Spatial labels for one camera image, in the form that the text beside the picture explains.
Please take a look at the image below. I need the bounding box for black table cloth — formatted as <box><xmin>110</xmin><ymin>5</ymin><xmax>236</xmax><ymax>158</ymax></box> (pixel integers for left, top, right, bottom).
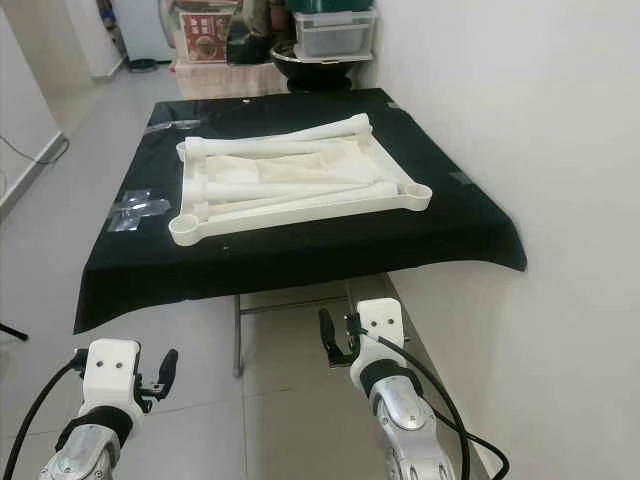
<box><xmin>73</xmin><ymin>88</ymin><xmax>528</xmax><ymax>335</ymax></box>

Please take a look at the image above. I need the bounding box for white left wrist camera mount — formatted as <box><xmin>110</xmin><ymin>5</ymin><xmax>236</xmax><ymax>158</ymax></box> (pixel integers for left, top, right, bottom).
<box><xmin>85</xmin><ymin>338</ymin><xmax>143</xmax><ymax>413</ymax></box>

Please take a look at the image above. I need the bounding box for red printed carton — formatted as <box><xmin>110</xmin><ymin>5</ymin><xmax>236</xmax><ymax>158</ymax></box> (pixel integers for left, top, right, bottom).
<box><xmin>178</xmin><ymin>8</ymin><xmax>239</xmax><ymax>67</ymax></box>

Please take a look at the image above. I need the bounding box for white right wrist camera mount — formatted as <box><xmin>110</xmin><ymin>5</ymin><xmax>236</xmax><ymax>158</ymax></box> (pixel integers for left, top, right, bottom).
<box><xmin>350</xmin><ymin>298</ymin><xmax>406</xmax><ymax>386</ymax></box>

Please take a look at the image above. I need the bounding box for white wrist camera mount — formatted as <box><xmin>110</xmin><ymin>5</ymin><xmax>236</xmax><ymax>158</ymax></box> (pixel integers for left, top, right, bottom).
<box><xmin>85</xmin><ymin>338</ymin><xmax>143</xmax><ymax>413</ymax></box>
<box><xmin>350</xmin><ymin>298</ymin><xmax>406</xmax><ymax>386</ymax></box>

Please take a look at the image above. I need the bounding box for crumpled clear tape patch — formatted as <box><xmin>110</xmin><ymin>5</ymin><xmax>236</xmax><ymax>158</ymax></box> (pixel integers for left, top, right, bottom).
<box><xmin>110</xmin><ymin>190</ymin><xmax>173</xmax><ymax>233</ymax></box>

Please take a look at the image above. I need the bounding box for dark bag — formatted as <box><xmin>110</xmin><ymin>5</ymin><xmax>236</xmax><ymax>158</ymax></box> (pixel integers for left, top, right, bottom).
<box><xmin>226</xmin><ymin>0</ymin><xmax>296</xmax><ymax>67</ymax></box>

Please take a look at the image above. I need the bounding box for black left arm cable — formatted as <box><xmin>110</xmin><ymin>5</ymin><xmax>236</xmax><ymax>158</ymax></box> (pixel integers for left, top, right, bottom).
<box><xmin>1</xmin><ymin>350</ymin><xmax>89</xmax><ymax>480</ymax></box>

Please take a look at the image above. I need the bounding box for green container lid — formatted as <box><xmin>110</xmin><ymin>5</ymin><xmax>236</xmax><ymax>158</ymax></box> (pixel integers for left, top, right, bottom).
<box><xmin>285</xmin><ymin>0</ymin><xmax>373</xmax><ymax>16</ymax></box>

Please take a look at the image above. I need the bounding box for white appliance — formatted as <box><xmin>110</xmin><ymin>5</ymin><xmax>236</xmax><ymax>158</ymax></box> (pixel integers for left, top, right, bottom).
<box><xmin>110</xmin><ymin>0</ymin><xmax>176</xmax><ymax>63</ymax></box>

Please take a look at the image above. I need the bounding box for beige cloth covered bench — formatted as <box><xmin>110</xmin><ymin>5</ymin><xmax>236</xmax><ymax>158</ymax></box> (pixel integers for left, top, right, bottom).
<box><xmin>172</xmin><ymin>60</ymin><xmax>291</xmax><ymax>101</ymax></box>

